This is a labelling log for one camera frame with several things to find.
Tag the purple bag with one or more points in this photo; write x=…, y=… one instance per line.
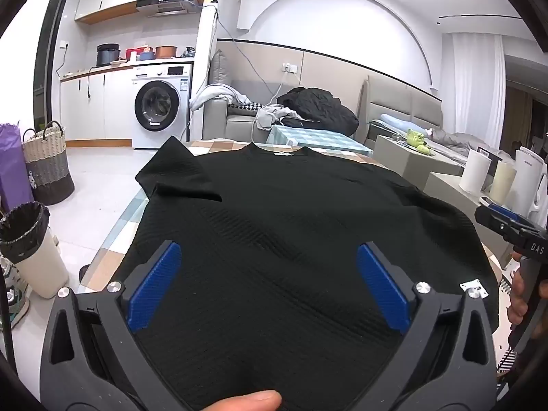
x=13, y=167

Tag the light blue pillow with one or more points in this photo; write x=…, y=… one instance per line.
x=396, y=122

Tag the white appliance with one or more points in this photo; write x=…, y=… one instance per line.
x=533, y=180

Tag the green toy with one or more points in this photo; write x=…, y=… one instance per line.
x=417, y=139

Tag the white curtain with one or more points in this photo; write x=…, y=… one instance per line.
x=479, y=90

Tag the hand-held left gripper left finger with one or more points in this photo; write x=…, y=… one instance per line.
x=154, y=282

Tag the white washing machine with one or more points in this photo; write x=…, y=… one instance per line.
x=160, y=107

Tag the grey sofa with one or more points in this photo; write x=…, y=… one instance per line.
x=239, y=126

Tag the white paper towel roll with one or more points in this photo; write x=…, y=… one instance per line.
x=475, y=171

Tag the black t-shirt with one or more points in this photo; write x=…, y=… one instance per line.
x=274, y=222

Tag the woven laundry basket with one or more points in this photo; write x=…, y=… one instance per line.
x=47, y=167

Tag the person's left hand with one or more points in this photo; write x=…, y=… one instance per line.
x=248, y=401

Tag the red box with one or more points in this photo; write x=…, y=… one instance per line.
x=137, y=50

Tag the dark door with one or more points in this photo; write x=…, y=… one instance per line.
x=49, y=51

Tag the black range hood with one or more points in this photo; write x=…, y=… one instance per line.
x=169, y=3

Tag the black pot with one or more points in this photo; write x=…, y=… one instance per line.
x=108, y=55

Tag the white framed tablet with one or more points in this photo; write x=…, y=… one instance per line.
x=487, y=200

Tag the grey sneaker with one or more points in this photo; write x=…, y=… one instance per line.
x=15, y=304

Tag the brown blue checked tablecloth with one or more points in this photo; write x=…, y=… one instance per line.
x=128, y=222

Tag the black quilted jacket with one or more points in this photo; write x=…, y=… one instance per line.
x=319, y=109

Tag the copper pot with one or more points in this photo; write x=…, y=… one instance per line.
x=166, y=51

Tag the white wall socket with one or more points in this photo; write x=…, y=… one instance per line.
x=290, y=68

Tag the pale clothes heap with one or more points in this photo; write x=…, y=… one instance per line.
x=214, y=94

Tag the person's right hand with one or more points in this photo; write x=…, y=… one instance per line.
x=516, y=299

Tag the striped rug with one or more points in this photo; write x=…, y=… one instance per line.
x=507, y=359

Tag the cream cylinder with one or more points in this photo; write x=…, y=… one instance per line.
x=503, y=182

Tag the beige bed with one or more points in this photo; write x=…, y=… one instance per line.
x=411, y=102

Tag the white bin with black liner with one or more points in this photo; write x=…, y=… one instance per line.
x=34, y=261

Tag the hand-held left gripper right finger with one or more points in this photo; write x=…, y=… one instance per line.
x=383, y=287

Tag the white counter cabinet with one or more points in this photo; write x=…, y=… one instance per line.
x=94, y=107

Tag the grey side table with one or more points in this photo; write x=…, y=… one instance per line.
x=406, y=165
x=449, y=197

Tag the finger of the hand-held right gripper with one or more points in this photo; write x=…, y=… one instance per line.
x=492, y=220

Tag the grey cushion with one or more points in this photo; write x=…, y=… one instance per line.
x=220, y=72

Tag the teal checked cloth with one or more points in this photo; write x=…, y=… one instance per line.
x=317, y=139

